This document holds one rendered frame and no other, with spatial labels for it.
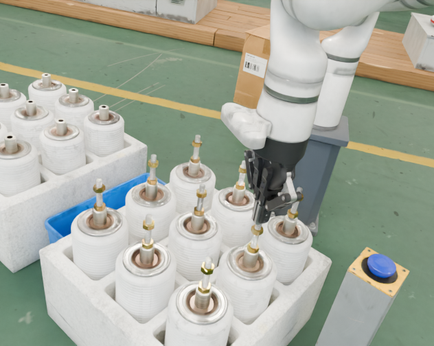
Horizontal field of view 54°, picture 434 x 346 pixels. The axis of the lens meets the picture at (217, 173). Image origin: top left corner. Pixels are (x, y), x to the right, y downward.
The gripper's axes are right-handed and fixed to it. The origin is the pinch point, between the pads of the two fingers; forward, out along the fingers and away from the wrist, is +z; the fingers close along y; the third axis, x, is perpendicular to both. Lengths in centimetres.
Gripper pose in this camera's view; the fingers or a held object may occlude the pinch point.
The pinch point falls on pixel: (261, 211)
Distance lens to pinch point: 64.1
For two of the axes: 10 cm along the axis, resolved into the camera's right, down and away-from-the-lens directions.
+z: -1.3, 8.3, 5.5
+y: -3.9, -5.5, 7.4
